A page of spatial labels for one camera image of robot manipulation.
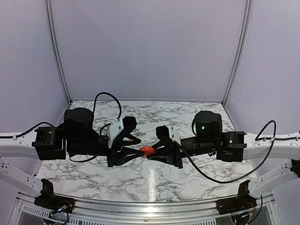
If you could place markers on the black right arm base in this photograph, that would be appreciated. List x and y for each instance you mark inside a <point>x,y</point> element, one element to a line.
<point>242,201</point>

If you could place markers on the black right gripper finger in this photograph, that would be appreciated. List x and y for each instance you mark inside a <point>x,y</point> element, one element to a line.
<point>166,159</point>
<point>164,143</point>

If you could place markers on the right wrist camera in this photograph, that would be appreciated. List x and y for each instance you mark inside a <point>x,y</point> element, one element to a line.
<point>167,134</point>

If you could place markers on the aluminium front rail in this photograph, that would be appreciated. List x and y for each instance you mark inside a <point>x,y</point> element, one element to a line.
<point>97,212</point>

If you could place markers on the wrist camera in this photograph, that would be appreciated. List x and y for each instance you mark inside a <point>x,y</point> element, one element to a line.
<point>167,134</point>
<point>120,127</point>

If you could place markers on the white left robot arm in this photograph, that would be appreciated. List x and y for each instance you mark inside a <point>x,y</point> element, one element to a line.
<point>75,136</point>

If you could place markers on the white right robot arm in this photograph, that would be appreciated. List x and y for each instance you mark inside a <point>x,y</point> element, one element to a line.
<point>234,146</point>

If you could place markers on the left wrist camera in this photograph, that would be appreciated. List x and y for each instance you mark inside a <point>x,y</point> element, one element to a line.
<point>120,127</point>

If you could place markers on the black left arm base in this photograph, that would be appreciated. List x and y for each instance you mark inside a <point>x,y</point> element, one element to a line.
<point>49,200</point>

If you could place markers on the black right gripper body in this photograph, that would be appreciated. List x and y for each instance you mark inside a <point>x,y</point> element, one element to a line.
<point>175,152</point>

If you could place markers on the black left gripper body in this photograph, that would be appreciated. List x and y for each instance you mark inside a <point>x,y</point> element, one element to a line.
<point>116,144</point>

